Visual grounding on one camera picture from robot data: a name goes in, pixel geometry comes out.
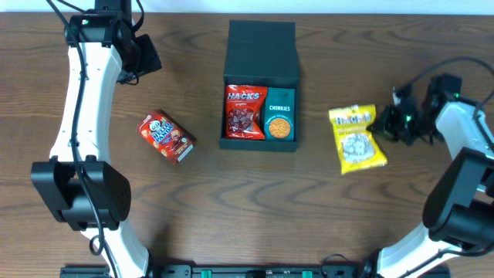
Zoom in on yellow Hacks candy bag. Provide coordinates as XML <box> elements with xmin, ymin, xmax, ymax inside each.
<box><xmin>328</xmin><ymin>104</ymin><xmax>387</xmax><ymax>175</ymax></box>

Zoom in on red Hacks candy bag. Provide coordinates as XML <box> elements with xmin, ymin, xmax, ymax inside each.
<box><xmin>225</xmin><ymin>85</ymin><xmax>268</xmax><ymax>141</ymax></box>

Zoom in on teal Chunkies cookie box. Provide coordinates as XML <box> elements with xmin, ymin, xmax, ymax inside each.
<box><xmin>263</xmin><ymin>87</ymin><xmax>295</xmax><ymax>141</ymax></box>

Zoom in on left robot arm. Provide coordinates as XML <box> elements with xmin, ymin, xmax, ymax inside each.
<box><xmin>31</xmin><ymin>0</ymin><xmax>161</xmax><ymax>277</ymax></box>

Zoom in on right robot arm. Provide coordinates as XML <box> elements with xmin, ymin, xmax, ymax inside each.
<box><xmin>355</xmin><ymin>74</ymin><xmax>493</xmax><ymax>277</ymax></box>

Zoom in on red Hello Panda box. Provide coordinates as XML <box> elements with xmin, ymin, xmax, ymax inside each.
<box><xmin>137</xmin><ymin>110</ymin><xmax>196</xmax><ymax>164</ymax></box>

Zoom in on dark green open box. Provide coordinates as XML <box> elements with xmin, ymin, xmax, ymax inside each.
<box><xmin>219</xmin><ymin>20</ymin><xmax>299</xmax><ymax>152</ymax></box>

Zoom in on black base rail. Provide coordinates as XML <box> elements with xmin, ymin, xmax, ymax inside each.
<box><xmin>59</xmin><ymin>265</ymin><xmax>452</xmax><ymax>278</ymax></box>

